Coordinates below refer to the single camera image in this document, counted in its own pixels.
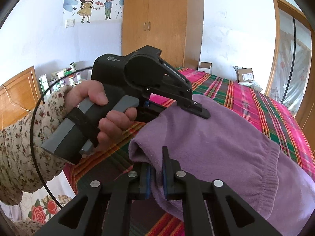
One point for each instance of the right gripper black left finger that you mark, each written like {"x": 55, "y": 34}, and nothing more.
{"x": 102, "y": 209}

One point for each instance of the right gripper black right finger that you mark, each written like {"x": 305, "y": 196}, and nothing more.
{"x": 210, "y": 208}

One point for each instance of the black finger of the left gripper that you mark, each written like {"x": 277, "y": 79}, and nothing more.
{"x": 193, "y": 107}
{"x": 154, "y": 108}

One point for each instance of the purple fleece sweater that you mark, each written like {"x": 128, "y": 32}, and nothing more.
{"x": 229, "y": 148}

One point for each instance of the left floral sleeve forearm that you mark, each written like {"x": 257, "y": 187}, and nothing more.
{"x": 18, "y": 173}

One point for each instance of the person's left hand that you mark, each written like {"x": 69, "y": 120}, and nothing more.
{"x": 113, "y": 125}

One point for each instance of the floral white bedsheet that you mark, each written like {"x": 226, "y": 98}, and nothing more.
{"x": 39, "y": 206}

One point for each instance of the small white cardboard box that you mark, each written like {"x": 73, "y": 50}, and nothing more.
{"x": 205, "y": 67}

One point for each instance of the brown cardboard box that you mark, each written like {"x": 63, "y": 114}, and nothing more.
{"x": 245, "y": 75}

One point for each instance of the wooden wardrobe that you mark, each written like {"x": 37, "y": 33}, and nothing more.
{"x": 173, "y": 26}

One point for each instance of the bottles and boxes on cabinet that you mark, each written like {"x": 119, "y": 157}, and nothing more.
{"x": 65, "y": 77}

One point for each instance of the wooden door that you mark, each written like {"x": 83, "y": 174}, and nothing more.
{"x": 305, "y": 115}

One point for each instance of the wooden headboard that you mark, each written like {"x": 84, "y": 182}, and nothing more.
{"x": 19, "y": 95}

